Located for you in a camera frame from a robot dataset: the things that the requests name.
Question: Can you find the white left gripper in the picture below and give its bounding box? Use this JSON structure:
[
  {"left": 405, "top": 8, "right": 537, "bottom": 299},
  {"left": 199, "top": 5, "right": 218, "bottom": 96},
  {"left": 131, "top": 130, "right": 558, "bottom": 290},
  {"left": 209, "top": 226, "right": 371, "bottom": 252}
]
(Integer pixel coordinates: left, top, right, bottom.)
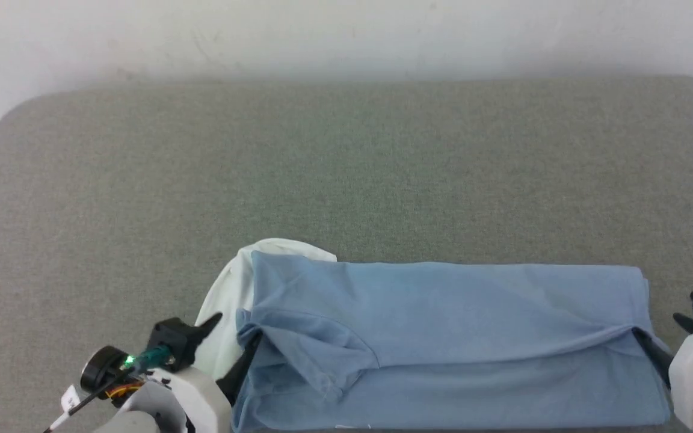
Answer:
[{"left": 124, "top": 312, "right": 263, "bottom": 433}]

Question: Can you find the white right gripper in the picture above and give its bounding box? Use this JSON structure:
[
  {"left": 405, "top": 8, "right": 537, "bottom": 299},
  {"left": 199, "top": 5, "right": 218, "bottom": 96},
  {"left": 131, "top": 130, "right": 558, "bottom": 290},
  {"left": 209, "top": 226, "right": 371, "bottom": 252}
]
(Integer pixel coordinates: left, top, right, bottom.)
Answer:
[{"left": 632, "top": 281, "right": 693, "bottom": 432}]

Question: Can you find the light blue shirt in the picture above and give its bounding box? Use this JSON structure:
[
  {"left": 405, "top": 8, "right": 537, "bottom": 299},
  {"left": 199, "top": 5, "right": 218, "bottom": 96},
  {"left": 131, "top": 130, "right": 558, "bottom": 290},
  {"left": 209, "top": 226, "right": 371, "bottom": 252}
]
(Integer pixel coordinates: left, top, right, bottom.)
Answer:
[{"left": 193, "top": 238, "right": 676, "bottom": 432}]

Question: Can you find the grey fabric sofa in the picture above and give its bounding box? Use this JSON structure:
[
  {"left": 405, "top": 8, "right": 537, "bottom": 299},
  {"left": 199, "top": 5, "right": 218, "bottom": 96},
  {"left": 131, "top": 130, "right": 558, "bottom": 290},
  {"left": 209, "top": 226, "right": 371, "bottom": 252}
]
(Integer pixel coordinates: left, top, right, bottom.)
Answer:
[{"left": 0, "top": 75, "right": 693, "bottom": 433}]

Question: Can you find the thin black cable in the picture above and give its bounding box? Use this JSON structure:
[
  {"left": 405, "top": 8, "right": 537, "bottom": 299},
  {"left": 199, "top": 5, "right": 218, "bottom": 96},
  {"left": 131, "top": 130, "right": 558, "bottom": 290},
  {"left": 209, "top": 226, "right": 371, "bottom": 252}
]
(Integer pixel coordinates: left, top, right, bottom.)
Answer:
[{"left": 44, "top": 363, "right": 140, "bottom": 433}]

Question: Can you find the white cable label tag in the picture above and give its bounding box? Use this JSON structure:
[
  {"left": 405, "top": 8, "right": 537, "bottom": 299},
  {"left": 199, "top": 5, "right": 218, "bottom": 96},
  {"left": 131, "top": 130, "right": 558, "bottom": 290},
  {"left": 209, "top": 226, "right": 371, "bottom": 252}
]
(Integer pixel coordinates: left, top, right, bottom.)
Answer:
[{"left": 60, "top": 385, "right": 82, "bottom": 414}]

